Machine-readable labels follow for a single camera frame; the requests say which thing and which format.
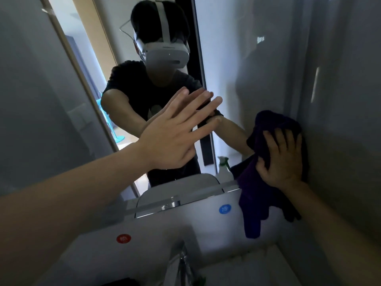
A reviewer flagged person's right hand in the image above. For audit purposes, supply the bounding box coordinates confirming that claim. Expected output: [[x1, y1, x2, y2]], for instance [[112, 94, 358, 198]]
[[255, 128, 303, 191]]

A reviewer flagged large wall mirror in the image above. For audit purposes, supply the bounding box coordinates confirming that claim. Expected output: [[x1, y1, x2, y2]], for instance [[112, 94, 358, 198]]
[[0, 0, 301, 219]]

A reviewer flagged white washbasin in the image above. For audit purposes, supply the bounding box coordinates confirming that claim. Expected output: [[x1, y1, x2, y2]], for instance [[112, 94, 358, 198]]
[[39, 187, 302, 286]]

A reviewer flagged person's left hand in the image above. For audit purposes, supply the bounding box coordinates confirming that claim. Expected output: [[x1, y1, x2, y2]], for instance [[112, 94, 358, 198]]
[[138, 87, 223, 171]]

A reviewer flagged chrome faucet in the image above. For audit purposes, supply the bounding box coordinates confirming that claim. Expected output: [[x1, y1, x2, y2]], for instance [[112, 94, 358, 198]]
[[163, 243, 206, 286]]

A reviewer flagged person's right forearm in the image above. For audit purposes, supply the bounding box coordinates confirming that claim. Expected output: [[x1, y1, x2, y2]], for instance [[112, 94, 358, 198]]
[[279, 178, 381, 286]]

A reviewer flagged white spray bottle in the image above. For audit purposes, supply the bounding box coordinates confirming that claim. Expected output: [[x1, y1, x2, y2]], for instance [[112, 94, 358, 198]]
[[215, 156, 236, 184]]

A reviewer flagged person's left forearm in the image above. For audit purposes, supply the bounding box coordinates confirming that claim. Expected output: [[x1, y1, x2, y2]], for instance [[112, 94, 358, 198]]
[[0, 142, 153, 286]]

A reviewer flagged dark purple cleaning cloth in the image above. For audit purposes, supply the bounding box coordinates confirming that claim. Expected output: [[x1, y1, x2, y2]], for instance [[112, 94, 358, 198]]
[[231, 110, 310, 239]]

